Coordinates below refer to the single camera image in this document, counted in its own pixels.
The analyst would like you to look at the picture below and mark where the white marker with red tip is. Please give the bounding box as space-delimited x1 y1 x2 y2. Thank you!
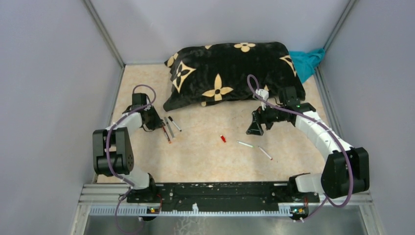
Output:
258 146 273 160

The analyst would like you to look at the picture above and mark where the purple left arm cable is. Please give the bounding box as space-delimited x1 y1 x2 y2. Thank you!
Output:
105 84 157 234

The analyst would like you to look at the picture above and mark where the teal cloth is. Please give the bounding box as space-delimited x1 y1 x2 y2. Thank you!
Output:
289 48 325 84

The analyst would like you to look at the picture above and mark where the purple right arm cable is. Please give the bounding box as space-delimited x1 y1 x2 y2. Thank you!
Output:
247 74 355 223

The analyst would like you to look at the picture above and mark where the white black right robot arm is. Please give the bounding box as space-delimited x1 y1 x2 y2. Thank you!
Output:
246 87 369 202

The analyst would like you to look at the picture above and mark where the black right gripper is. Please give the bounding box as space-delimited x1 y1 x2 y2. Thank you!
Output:
247 100 287 135

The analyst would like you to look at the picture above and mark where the black pillow with beige flowers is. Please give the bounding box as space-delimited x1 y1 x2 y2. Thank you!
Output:
163 42 306 112

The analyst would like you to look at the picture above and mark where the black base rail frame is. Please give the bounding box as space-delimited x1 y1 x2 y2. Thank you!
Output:
78 181 370 222

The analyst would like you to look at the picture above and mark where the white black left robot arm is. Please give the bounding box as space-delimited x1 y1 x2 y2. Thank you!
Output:
92 93 162 202

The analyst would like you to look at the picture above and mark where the white marker with black cap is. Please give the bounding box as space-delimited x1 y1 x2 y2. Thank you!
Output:
168 116 182 132

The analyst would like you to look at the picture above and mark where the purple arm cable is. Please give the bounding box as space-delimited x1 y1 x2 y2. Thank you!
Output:
247 74 355 223
105 84 157 234

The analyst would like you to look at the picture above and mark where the red orange pen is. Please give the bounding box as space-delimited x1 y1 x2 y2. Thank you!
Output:
161 124 171 144

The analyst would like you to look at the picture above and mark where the grey checkered pen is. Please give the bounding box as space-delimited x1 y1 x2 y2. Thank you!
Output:
164 117 175 139

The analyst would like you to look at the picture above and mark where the white pen with green tip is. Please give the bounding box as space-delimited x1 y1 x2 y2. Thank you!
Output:
237 141 254 148

